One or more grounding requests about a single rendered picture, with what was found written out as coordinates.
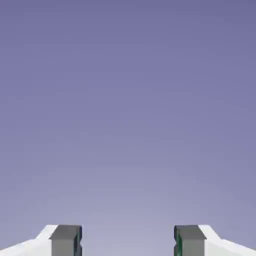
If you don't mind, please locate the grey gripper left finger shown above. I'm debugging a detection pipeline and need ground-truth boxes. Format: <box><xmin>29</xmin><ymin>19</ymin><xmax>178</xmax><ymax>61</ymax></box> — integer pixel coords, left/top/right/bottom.
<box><xmin>0</xmin><ymin>224</ymin><xmax>83</xmax><ymax>256</ymax></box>

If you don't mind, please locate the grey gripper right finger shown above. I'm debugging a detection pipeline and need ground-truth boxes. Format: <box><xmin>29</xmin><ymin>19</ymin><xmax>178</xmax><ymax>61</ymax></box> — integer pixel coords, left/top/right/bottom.
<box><xmin>173</xmin><ymin>224</ymin><xmax>256</xmax><ymax>256</ymax></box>

